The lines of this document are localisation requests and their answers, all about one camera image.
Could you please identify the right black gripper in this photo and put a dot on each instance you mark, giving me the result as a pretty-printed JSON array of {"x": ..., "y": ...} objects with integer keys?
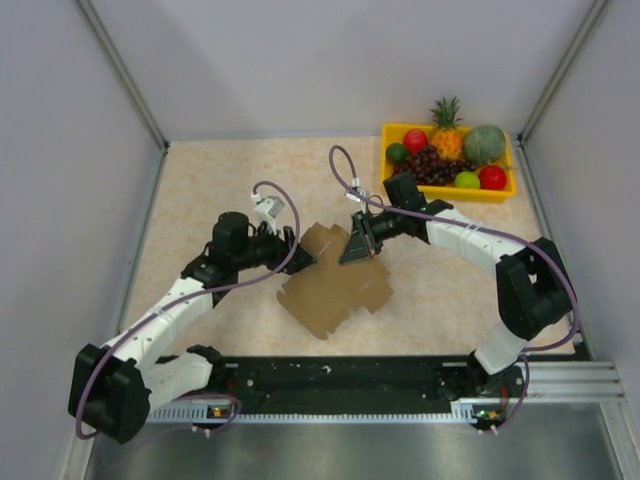
[{"x": 357, "y": 248}]

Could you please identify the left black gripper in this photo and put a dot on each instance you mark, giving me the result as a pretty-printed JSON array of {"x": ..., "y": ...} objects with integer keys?
[{"x": 300, "y": 260}]

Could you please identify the brown cardboard box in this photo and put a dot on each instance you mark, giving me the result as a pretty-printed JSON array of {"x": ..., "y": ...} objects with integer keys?
[{"x": 324, "y": 295}]

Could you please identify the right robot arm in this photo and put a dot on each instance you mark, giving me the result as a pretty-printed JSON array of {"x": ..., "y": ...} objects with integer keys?
[{"x": 532, "y": 287}]

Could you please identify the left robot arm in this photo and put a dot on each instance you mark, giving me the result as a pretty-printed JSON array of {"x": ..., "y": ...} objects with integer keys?
[{"x": 199, "y": 288}]

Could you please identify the dark green lime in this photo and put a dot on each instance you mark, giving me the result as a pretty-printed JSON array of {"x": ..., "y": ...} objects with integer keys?
[{"x": 396, "y": 153}]

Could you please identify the purple grape bunch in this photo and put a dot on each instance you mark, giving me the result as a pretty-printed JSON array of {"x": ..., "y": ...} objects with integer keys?
[{"x": 427, "y": 168}]

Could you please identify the yellow plastic tray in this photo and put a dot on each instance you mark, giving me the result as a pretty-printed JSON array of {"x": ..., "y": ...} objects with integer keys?
[{"x": 394, "y": 133}]

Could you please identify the red apple back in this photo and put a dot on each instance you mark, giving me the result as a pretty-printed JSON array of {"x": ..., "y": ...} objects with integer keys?
[{"x": 415, "y": 140}]

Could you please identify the red apple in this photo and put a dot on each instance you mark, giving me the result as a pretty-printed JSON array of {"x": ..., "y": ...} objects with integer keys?
[
  {"x": 415, "y": 140},
  {"x": 493, "y": 177}
]

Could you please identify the light green lime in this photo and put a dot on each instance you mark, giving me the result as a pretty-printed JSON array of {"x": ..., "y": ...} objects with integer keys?
[{"x": 467, "y": 180}]

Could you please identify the pineapple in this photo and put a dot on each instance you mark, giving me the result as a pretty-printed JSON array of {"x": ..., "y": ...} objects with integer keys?
[{"x": 446, "y": 137}]

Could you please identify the red apple front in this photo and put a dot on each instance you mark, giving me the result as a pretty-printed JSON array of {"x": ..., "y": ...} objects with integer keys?
[{"x": 493, "y": 177}]

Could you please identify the green melon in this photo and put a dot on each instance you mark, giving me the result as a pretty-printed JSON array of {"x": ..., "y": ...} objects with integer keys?
[{"x": 484, "y": 144}]

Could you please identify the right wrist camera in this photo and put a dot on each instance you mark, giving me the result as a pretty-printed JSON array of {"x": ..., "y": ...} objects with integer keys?
[{"x": 357, "y": 194}]

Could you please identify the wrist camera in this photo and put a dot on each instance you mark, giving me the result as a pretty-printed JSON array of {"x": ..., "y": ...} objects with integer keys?
[
  {"x": 357, "y": 194},
  {"x": 266, "y": 210}
]

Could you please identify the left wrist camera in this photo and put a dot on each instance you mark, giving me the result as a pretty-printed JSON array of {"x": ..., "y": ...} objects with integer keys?
[{"x": 266, "y": 210}]

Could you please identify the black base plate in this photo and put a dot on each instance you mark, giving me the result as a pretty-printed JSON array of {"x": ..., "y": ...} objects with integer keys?
[{"x": 333, "y": 385}]

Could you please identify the white cable duct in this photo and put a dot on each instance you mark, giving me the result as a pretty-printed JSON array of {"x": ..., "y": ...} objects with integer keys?
[{"x": 202, "y": 413}]

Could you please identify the aluminium frame rail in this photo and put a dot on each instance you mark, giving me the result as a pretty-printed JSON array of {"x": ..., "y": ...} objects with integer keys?
[{"x": 565, "y": 381}]

